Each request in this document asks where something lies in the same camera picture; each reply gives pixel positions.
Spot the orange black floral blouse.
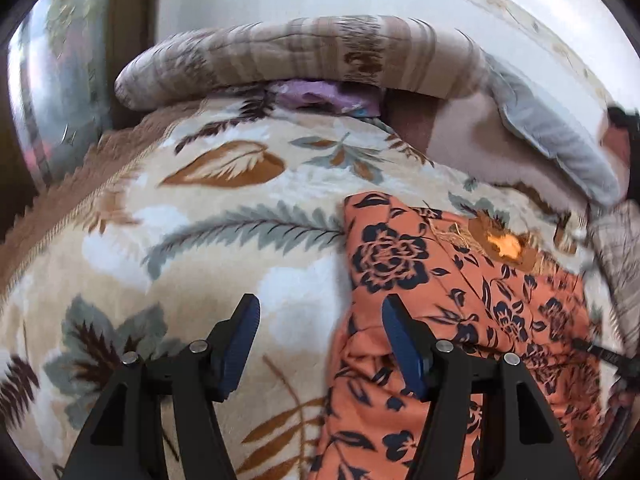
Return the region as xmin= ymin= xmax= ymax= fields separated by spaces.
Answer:
xmin=310 ymin=192 xmax=601 ymax=479

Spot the floral leaf print blanket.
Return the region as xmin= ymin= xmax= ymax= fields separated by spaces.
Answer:
xmin=1 ymin=99 xmax=603 ymax=479

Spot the striped floral pillow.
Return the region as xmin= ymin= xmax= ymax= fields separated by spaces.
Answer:
xmin=588 ymin=200 xmax=639 ymax=356

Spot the grey pillow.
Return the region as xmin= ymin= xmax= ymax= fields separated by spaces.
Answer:
xmin=487 ymin=55 xmax=622 ymax=207

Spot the pink quilted mattress cover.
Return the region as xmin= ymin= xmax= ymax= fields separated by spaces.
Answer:
xmin=382 ymin=89 xmax=632 ymax=212

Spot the black garment on headboard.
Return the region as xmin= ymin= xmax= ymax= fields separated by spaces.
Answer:
xmin=605 ymin=105 xmax=639 ymax=203

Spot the purple cloth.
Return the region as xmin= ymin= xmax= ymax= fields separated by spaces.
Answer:
xmin=267 ymin=79 xmax=385 ymax=118

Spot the ornate glass door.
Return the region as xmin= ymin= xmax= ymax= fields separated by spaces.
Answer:
xmin=8 ymin=0 xmax=113 ymax=190

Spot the striped bolster pillow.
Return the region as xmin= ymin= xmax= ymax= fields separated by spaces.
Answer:
xmin=114 ymin=15 xmax=489 ymax=110

